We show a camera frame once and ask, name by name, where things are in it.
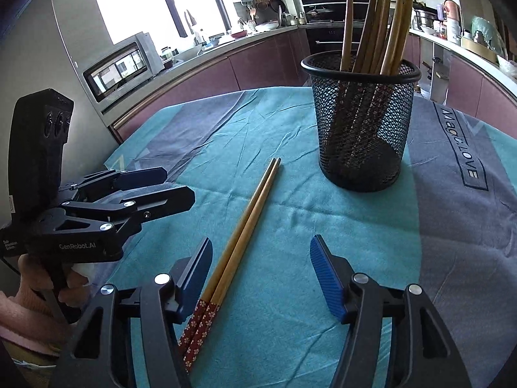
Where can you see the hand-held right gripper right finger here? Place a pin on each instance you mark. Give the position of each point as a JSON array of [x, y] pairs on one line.
[[327, 279]]

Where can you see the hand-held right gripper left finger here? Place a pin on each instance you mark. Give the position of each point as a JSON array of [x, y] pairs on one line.
[[198, 275]]

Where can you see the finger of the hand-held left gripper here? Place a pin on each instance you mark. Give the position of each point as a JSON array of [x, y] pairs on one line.
[[137, 178], [161, 200]]

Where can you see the red floral end chopstick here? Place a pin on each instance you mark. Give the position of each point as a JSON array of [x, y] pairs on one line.
[[240, 226], [249, 227]]

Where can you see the black mesh utensil holder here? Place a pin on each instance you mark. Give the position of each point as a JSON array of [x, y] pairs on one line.
[[363, 157]]

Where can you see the bunch of wooden chopsticks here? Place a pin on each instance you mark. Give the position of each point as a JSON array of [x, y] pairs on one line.
[[383, 28]]

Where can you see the person's left hand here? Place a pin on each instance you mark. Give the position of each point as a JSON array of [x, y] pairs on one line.
[[30, 275]]

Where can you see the teal and purple tablecloth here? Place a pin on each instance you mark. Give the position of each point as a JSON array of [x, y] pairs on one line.
[[282, 218]]

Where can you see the silver microwave oven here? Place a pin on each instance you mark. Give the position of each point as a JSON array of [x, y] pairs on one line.
[[121, 68]]

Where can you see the purple kitchen cabinets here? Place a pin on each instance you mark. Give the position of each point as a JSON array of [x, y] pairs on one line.
[[250, 64]]

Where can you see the kitchen window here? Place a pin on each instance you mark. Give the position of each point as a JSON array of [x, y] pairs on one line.
[[153, 0]]

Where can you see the black frying pan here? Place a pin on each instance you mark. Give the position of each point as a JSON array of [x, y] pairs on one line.
[[276, 5]]

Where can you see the black built-in steam oven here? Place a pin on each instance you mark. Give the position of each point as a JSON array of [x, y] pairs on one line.
[[323, 8]]

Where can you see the stainless steel pot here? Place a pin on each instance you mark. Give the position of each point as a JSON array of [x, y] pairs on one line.
[[423, 19]]

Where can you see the pink kettle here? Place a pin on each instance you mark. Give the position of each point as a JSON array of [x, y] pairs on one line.
[[451, 10]]

